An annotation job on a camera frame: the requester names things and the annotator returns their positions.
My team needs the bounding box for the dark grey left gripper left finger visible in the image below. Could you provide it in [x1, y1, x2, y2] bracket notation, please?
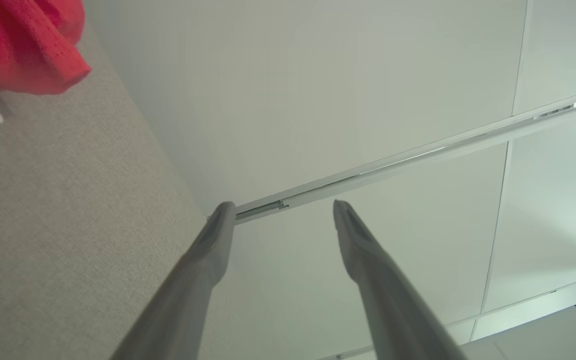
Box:
[110, 201, 237, 360]

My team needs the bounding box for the red jersey with white trim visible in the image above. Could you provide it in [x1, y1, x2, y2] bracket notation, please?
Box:
[0, 0, 92, 126]

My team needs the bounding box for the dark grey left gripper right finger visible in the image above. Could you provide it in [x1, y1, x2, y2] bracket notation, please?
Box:
[333, 200, 469, 360]

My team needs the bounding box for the grey metal frame post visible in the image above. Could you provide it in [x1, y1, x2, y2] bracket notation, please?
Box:
[233, 90, 576, 225]

